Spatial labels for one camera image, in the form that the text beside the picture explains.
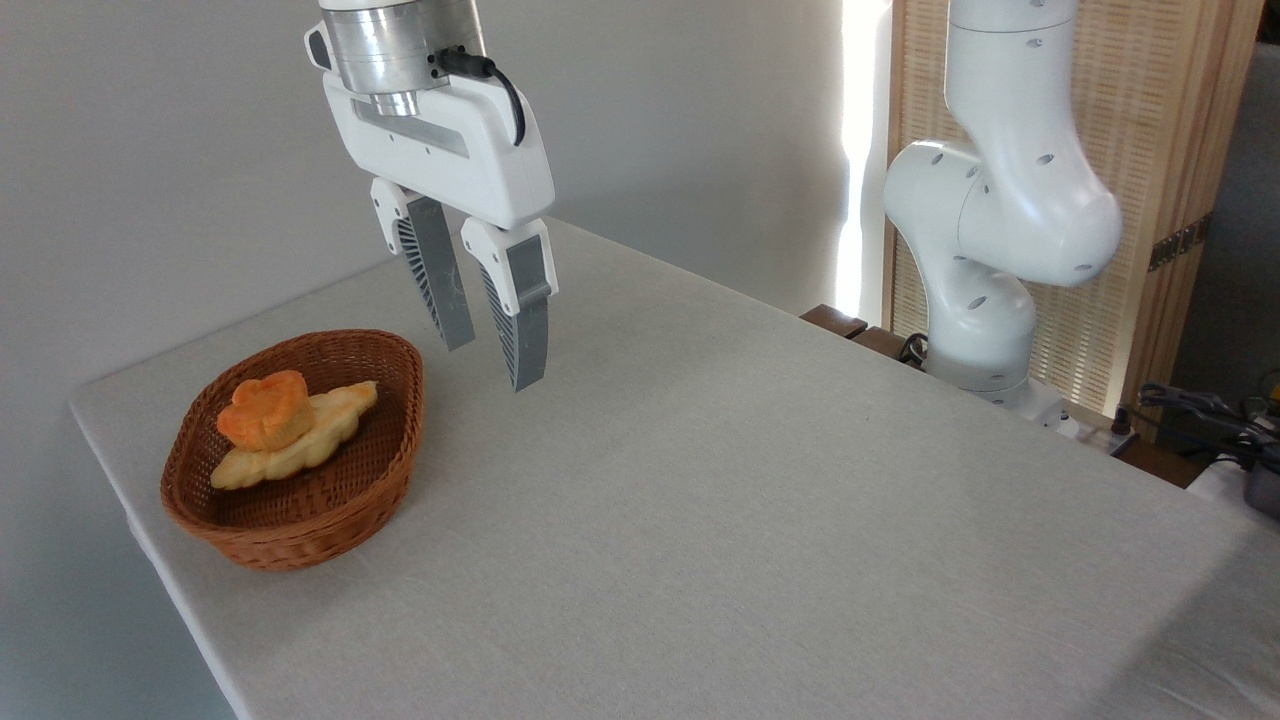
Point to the grey tablecloth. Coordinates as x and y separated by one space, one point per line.
760 500

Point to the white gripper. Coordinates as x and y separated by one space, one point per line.
470 160

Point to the long pale braided bread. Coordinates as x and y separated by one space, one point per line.
320 435

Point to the orange muffin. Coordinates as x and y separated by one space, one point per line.
265 410

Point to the brown wicker basket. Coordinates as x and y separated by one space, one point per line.
330 500

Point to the black screen hinge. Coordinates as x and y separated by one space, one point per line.
1178 243

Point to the wooden rattan folding screen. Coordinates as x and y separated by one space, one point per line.
1160 120

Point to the dark brown wooden board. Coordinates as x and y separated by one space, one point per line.
835 320

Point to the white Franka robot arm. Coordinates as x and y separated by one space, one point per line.
1010 190

